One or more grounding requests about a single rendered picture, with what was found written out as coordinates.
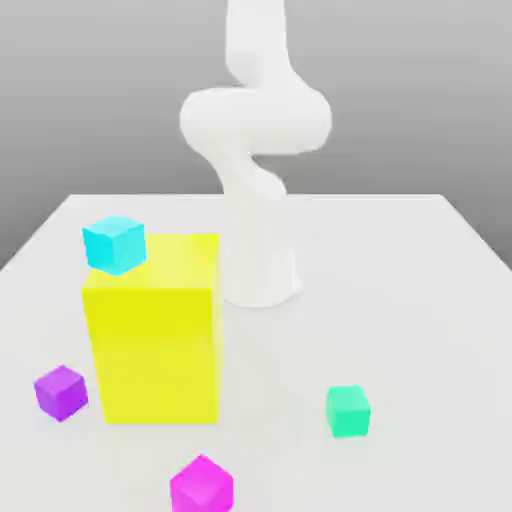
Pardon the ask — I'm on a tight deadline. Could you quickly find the small green cube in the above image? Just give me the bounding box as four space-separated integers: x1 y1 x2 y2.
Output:
325 384 372 439

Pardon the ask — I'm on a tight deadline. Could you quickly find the large yellow box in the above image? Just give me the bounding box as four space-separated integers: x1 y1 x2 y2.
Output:
81 233 222 425

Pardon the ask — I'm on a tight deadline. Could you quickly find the small cyan cube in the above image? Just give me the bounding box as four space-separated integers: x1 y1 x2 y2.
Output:
81 215 148 277

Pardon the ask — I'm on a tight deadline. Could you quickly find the small purple cube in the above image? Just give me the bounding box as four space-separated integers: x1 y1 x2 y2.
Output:
33 364 89 423

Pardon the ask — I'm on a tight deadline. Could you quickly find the small magenta cube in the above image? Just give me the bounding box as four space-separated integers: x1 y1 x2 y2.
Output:
169 454 235 512

